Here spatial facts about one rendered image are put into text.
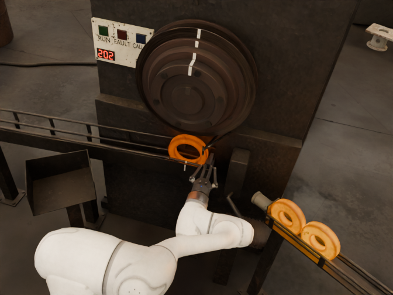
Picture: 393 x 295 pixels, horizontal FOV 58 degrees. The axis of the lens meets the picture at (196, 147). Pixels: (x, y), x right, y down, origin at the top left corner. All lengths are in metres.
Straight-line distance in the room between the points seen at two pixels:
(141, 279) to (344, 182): 2.23
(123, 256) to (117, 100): 0.98
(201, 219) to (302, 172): 1.54
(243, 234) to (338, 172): 1.67
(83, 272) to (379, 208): 2.28
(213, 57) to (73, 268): 0.79
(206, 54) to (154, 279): 0.76
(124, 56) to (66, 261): 0.94
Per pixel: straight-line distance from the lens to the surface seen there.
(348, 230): 2.56
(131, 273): 0.81
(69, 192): 1.68
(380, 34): 4.88
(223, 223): 1.32
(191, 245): 1.11
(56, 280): 0.91
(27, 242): 2.31
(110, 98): 1.71
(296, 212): 1.46
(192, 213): 1.37
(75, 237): 0.89
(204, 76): 1.22
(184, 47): 1.27
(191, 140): 1.54
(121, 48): 1.55
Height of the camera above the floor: 1.86
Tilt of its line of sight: 43 degrees down
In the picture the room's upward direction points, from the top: 7 degrees clockwise
